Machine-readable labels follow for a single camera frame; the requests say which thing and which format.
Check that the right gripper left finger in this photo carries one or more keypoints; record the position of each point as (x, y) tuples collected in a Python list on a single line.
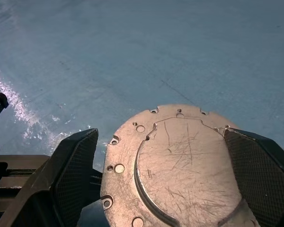
[(68, 170)]

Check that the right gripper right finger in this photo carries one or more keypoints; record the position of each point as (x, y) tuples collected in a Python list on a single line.
[(262, 170)]

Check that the silver hinged motor lid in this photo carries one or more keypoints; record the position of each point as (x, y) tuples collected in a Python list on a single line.
[(180, 165)]

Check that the blue plastic table cover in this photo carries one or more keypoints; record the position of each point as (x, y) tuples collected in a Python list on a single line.
[(132, 59)]

